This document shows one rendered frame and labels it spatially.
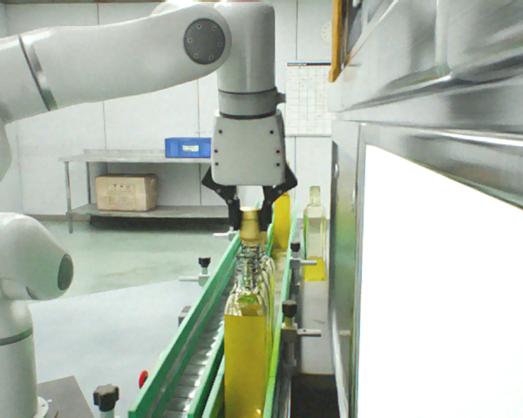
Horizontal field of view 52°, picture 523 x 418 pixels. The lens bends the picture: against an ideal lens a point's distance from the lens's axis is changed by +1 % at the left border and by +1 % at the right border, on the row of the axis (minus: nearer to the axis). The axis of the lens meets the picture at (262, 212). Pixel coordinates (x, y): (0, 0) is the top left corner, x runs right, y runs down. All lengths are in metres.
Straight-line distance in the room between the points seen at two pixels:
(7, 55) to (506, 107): 0.51
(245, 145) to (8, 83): 0.28
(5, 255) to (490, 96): 0.68
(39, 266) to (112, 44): 0.39
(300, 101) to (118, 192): 2.42
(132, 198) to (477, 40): 6.16
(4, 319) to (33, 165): 6.52
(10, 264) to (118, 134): 6.19
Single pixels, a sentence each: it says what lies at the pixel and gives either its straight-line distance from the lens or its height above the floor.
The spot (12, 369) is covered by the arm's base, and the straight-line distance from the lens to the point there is 0.98.
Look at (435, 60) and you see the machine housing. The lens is 0.22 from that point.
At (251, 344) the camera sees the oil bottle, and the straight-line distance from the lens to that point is 0.72.
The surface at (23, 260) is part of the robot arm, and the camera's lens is 0.81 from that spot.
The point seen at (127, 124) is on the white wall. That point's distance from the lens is 6.91.
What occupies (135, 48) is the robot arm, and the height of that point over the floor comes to 1.39.
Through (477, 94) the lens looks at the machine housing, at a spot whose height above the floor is 1.33.
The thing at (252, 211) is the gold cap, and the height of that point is 1.19.
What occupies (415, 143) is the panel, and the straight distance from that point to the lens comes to 0.20.
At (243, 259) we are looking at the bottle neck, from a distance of 0.70.
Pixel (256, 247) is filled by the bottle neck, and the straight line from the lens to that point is 0.75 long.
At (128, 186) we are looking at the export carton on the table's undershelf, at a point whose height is 0.54.
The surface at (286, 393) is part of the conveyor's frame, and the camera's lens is 0.91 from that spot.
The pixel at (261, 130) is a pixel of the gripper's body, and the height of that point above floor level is 1.31.
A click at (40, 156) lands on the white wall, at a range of 7.38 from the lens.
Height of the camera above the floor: 1.32
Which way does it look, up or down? 10 degrees down
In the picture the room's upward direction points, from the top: straight up
